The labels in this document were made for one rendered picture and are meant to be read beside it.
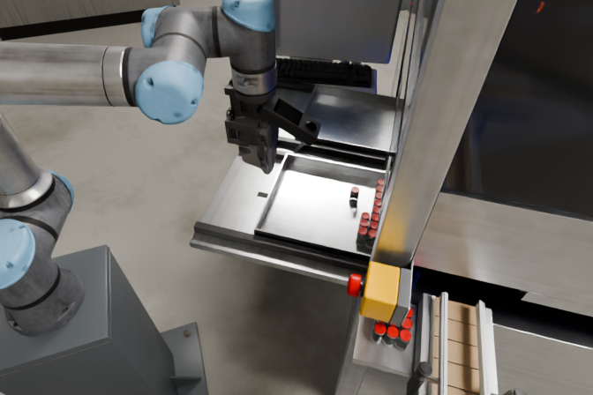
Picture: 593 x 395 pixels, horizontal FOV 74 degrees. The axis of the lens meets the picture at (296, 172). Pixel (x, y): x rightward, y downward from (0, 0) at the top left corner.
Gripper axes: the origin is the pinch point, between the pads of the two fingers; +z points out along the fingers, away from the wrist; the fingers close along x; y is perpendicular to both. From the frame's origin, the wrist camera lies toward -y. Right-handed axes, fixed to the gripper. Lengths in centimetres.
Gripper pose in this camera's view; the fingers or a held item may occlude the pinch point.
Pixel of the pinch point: (271, 169)
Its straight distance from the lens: 81.3
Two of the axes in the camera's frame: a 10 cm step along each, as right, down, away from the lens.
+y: -9.6, -1.9, 1.8
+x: -2.6, 6.9, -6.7
